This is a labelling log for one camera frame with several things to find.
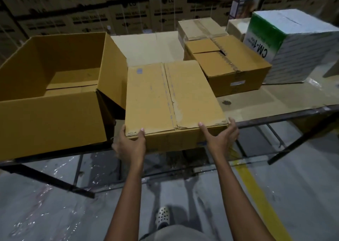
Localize white and green carton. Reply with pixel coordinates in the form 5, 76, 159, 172
243, 9, 339, 85

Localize brown box with torn tape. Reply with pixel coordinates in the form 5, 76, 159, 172
183, 35, 273, 98

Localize white perforated clog shoe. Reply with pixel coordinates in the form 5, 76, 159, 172
155, 206, 171, 230

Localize wall of stacked cardboard cartons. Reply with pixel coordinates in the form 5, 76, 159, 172
0, 0, 339, 60

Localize person's left hand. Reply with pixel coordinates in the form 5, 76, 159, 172
112, 125, 147, 168

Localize pale taped cardboard box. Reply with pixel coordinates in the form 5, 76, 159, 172
177, 18, 229, 50

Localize grey shorts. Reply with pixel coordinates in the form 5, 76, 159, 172
139, 224, 210, 241

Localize black metal table frame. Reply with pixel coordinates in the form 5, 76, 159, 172
0, 104, 339, 199

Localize brown cardboard box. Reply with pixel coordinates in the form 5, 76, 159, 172
124, 60, 230, 153

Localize person's left forearm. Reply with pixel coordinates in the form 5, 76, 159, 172
104, 157, 147, 241

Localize small printed white box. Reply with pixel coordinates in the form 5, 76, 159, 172
229, 0, 261, 20

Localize large open cardboard box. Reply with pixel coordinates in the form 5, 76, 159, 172
0, 32, 128, 161

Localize person's right hand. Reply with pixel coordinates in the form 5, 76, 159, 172
198, 117, 240, 158

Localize person's right forearm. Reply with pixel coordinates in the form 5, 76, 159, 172
210, 151, 276, 241

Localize small plain white box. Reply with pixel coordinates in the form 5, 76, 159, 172
226, 18, 251, 42

